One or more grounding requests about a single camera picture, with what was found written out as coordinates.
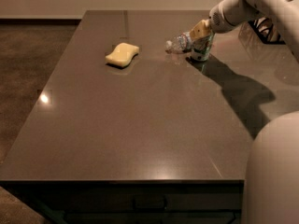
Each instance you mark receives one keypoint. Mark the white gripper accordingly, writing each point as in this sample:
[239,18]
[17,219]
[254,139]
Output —
[220,20]

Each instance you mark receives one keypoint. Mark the green silver 7up can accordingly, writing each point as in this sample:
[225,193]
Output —
[201,48]

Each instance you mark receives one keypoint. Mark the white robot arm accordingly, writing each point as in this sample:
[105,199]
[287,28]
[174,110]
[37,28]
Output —
[271,185]

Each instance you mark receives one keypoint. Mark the clear plastic water bottle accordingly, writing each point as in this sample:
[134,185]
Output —
[179,44]

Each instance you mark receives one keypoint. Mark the yellow sponge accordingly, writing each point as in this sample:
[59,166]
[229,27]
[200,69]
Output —
[122,55]

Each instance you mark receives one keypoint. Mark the dark cabinet drawer front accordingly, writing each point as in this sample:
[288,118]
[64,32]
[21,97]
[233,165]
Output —
[142,198]

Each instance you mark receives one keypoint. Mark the black wire napkin holder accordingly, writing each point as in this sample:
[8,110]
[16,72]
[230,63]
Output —
[265,29]

